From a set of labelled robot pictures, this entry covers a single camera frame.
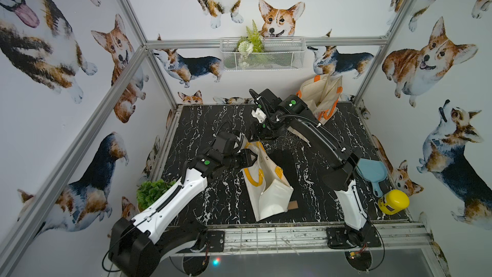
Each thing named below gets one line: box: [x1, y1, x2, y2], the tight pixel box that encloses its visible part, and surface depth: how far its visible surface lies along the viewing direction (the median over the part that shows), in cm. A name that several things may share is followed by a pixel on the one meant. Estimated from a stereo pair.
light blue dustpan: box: [355, 159, 389, 199], surface depth 94 cm
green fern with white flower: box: [237, 19, 265, 55], surface depth 84 cm
